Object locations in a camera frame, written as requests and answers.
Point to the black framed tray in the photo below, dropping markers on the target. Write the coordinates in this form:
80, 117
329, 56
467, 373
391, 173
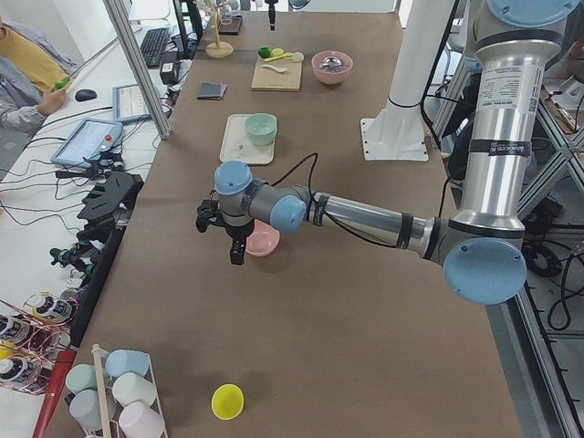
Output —
230, 25

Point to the black keyboard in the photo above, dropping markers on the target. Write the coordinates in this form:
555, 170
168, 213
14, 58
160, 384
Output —
153, 45

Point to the blue cup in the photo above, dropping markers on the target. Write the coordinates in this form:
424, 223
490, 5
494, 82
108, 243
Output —
121, 361

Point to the green toy lime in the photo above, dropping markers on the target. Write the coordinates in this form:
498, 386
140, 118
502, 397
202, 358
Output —
264, 52

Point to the blue teach pendant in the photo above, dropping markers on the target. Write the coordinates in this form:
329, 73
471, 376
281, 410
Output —
87, 142

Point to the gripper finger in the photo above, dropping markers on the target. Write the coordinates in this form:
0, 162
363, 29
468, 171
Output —
237, 254

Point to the aluminium frame post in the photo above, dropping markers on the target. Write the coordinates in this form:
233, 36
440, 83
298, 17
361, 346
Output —
117, 16

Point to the wooden cutting board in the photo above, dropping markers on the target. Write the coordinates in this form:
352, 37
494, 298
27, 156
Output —
267, 80

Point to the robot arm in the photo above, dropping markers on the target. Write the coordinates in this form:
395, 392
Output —
479, 246
271, 9

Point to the yellow plastic cup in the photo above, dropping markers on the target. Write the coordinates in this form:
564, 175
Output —
227, 402

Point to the white ceramic spoon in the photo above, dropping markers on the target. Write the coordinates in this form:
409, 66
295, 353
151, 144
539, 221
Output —
277, 69

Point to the wire cup rack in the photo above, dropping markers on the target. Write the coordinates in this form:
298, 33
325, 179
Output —
110, 409

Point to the yellow plastic knife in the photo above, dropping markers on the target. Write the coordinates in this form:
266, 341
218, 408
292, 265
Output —
281, 56

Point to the small pink bowl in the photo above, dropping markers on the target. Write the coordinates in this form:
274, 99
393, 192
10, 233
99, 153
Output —
263, 240

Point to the green cup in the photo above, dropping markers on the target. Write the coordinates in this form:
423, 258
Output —
81, 377

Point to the black computer mouse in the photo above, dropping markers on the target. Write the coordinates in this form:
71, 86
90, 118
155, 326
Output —
85, 95

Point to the white cup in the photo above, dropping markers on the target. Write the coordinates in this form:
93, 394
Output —
131, 387

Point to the seated person yellow shirt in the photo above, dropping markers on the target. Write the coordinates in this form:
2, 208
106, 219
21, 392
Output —
30, 68

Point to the green bowl stack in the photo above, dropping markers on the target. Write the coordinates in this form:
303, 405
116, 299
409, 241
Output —
261, 128

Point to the grey cup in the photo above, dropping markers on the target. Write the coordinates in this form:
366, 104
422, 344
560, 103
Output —
84, 408

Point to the large pink ice bowl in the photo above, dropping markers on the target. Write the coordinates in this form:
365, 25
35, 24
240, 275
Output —
332, 78

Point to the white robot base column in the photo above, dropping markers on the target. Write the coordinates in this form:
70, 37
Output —
397, 133

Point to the pink cup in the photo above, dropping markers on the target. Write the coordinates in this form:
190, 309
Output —
140, 420

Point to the black tool stand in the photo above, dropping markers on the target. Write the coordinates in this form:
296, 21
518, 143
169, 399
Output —
105, 211

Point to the wooden mug tree stand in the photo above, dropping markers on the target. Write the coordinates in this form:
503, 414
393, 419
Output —
218, 48

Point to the grey folded cloth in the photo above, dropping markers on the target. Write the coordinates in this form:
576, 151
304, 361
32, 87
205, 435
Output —
211, 91

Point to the cream rabbit tray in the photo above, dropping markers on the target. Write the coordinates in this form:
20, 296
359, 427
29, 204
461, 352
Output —
237, 147

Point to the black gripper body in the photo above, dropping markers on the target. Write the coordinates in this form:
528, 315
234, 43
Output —
235, 233

